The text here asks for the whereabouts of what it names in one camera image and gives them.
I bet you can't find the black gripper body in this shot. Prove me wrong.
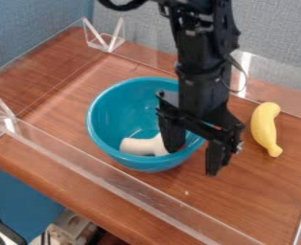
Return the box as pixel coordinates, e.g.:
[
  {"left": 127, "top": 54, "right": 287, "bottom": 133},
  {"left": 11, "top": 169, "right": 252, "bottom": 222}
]
[{"left": 157, "top": 68, "right": 245, "bottom": 153}]

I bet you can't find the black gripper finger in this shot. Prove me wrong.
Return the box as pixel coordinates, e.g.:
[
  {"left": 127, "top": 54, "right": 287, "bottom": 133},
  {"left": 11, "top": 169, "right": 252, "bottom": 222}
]
[
  {"left": 206, "top": 140, "right": 233, "bottom": 176},
  {"left": 160, "top": 113, "right": 186, "bottom": 153}
]

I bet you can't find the blue plastic bowl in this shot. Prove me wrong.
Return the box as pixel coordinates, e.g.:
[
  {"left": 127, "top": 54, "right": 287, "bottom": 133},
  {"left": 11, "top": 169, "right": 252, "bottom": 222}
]
[{"left": 86, "top": 77, "right": 206, "bottom": 172}]

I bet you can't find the yellow toy banana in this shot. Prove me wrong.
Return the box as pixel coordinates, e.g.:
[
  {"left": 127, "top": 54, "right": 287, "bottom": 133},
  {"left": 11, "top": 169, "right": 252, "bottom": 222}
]
[{"left": 252, "top": 102, "right": 284, "bottom": 157}]

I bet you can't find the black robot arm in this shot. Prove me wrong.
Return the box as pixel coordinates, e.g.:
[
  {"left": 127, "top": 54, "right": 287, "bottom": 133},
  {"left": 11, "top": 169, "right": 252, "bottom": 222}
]
[{"left": 99, "top": 0, "right": 245, "bottom": 176}]

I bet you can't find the white object under table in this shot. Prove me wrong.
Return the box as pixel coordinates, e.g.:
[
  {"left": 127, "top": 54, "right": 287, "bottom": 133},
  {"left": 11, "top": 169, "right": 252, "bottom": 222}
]
[{"left": 28, "top": 210, "right": 99, "bottom": 245}]

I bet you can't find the white and brown toy mushroom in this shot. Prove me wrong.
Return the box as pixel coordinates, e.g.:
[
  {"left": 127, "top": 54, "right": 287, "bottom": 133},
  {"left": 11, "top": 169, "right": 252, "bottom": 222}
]
[{"left": 119, "top": 133, "right": 170, "bottom": 157}]

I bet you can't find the clear acrylic barrier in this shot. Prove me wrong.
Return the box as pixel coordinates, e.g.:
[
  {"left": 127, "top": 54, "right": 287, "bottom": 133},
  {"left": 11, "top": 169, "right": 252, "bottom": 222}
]
[{"left": 0, "top": 23, "right": 301, "bottom": 245}]

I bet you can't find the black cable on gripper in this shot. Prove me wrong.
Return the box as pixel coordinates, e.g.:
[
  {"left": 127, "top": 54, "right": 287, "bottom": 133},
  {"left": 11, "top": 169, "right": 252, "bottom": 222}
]
[{"left": 226, "top": 54, "right": 250, "bottom": 94}]

